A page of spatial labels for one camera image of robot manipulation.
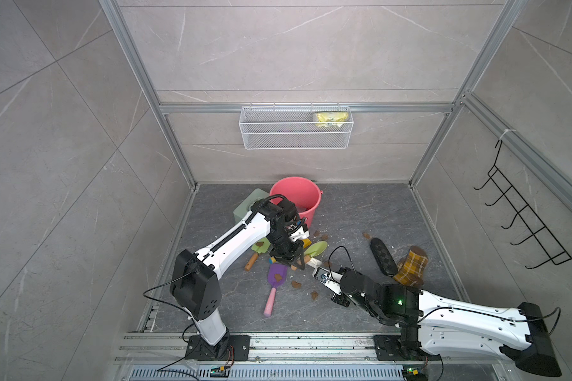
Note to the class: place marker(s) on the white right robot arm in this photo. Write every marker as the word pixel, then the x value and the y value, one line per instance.
pixel 435 326

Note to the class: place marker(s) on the plaid brown cloth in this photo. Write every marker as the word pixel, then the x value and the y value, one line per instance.
pixel 411 268

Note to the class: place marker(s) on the pink plastic bucket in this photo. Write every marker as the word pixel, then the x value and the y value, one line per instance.
pixel 304 193

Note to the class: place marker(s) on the white wire wall basket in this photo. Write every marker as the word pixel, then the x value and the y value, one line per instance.
pixel 291 127

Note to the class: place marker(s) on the yellow sponge in basket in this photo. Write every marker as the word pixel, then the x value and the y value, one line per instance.
pixel 331 119

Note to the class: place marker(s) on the purple trowel pink handle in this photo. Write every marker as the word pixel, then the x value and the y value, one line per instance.
pixel 276 277

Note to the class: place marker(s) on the white cleaning brush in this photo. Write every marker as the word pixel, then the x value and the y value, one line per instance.
pixel 313 262

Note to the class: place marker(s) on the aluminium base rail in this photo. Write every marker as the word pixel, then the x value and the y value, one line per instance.
pixel 287 356

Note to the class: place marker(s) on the black wall hook rack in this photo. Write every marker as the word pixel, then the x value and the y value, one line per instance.
pixel 536 230

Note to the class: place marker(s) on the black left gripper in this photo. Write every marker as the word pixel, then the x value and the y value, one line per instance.
pixel 291 258

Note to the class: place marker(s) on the mint green tissue box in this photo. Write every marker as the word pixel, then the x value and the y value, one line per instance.
pixel 245 206

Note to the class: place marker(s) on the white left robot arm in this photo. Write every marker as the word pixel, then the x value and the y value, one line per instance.
pixel 195 283

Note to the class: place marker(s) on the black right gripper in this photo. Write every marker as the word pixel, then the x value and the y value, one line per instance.
pixel 338 300

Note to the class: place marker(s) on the black oval brush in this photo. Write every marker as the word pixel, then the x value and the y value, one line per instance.
pixel 383 257

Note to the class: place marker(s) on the green trowel wooden handle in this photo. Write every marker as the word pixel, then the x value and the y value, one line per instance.
pixel 315 250

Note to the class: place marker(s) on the green trowel near tissue box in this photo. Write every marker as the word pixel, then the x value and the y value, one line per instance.
pixel 258 248

